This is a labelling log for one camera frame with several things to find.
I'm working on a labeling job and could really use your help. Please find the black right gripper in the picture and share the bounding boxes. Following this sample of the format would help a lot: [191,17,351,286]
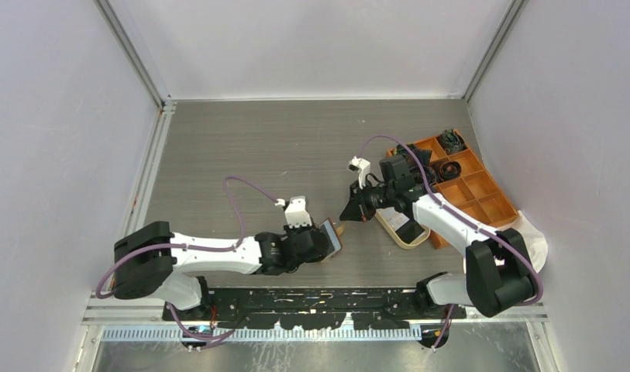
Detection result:
[341,177,396,222]

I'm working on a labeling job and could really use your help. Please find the cream oval tray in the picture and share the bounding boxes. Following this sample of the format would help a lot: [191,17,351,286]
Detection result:
[375,208,431,250]

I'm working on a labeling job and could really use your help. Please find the brown leather card holder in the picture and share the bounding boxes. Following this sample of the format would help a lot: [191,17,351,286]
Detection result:
[318,219,343,263]

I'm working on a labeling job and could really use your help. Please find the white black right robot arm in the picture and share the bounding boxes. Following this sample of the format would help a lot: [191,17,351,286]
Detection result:
[339,155,542,319]

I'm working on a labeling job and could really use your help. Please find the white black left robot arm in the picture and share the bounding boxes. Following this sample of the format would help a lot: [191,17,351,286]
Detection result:
[106,221,342,320]

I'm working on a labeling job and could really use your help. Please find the white cards in tray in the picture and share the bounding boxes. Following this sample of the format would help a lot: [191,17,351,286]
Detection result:
[380,208,408,231]

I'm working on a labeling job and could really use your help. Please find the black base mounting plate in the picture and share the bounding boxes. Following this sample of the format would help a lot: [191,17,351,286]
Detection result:
[176,288,466,330]

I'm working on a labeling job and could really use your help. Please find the dark green item bundle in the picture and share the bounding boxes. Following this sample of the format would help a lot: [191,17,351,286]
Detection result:
[437,129,466,155]

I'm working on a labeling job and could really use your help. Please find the orange compartment organizer box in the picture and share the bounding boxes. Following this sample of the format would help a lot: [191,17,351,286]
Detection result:
[408,129,517,227]

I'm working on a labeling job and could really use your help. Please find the white bucket hat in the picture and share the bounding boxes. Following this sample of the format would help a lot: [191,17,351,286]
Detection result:
[496,210,549,273]

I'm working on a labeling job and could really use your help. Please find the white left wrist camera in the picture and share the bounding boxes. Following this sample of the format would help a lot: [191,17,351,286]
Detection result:
[284,196,313,229]

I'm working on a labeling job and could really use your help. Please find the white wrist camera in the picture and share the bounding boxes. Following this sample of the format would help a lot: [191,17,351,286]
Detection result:
[284,196,313,229]
[347,157,371,189]

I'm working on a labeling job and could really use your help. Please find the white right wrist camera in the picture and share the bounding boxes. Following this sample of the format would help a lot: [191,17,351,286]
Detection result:
[347,157,371,189]

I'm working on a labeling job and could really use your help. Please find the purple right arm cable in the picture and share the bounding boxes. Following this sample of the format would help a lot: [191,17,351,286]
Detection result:
[357,134,546,307]

